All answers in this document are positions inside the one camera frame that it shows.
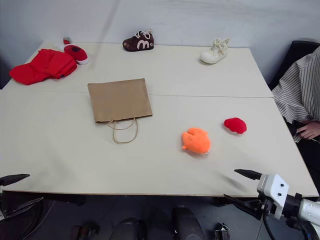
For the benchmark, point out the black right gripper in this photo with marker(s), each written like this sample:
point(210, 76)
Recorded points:
point(265, 207)

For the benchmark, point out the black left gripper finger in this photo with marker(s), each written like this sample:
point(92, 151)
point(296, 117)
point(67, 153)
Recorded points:
point(20, 208)
point(13, 178)

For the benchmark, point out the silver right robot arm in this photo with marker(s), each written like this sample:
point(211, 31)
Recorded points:
point(308, 210)

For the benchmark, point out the brown paper bag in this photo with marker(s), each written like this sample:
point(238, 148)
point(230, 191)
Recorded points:
point(120, 100)

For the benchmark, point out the person's bare hand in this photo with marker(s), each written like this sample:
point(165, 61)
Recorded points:
point(311, 130)

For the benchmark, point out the black metal pedal block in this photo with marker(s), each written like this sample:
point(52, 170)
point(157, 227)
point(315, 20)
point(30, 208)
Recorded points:
point(222, 231)

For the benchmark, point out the small red plush toy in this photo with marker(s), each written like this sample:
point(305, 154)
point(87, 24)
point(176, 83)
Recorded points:
point(235, 125)

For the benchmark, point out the dark brown pedal block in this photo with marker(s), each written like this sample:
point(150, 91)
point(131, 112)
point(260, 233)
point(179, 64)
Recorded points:
point(86, 231)

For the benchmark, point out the orange plush toy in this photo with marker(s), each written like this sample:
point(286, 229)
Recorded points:
point(196, 141)

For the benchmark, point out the person in striped shirt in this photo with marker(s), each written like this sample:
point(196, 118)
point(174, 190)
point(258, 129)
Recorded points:
point(300, 90)

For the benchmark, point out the red cloth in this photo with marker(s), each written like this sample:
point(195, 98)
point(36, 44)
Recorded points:
point(45, 65)

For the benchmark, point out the black chair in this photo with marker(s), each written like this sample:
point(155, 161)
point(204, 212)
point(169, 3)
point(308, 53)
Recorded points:
point(292, 60)

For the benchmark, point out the white lace-up toddler shoe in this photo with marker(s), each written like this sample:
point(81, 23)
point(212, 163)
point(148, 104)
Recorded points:
point(212, 55)

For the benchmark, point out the red spotted toddler shoe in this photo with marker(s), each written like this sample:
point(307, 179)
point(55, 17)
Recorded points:
point(76, 52)

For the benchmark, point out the small red grey toy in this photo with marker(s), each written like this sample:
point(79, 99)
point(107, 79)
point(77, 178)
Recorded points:
point(66, 40)

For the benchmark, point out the brown toddler shoe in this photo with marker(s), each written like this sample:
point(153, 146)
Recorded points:
point(138, 45)

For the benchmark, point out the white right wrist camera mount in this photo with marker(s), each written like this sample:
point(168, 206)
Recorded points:
point(276, 190)

